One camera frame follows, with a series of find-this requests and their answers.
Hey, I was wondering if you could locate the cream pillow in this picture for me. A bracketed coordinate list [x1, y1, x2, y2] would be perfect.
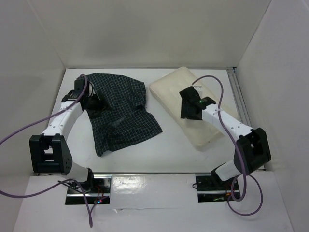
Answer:
[149, 67, 224, 150]

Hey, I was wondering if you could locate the dark checked pillowcase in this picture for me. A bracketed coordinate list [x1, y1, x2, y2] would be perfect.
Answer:
[87, 73, 162, 157]

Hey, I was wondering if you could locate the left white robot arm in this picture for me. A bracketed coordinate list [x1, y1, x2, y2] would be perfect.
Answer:
[29, 75, 108, 193]

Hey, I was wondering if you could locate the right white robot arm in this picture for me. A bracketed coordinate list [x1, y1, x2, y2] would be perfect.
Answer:
[180, 87, 271, 189]

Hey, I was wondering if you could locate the aluminium rail at right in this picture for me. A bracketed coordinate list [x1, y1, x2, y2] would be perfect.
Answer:
[226, 67, 251, 126]

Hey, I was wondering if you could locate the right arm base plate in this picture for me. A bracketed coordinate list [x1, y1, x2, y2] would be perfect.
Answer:
[192, 173, 233, 203]

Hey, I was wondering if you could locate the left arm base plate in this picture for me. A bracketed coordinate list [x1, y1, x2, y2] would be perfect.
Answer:
[65, 174, 112, 206]

